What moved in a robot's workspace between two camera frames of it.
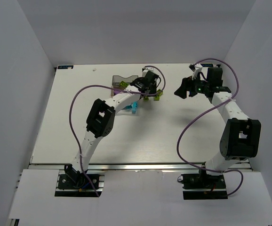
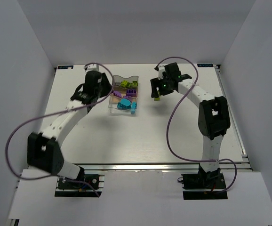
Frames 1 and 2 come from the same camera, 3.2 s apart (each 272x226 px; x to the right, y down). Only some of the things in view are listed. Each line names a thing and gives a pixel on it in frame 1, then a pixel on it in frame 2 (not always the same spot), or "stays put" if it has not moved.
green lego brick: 156,98 stays put
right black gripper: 190,85 → 155,84
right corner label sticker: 211,65 stays put
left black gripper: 152,83 → 105,83
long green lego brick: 124,84 stays put
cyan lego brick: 134,107 stays put
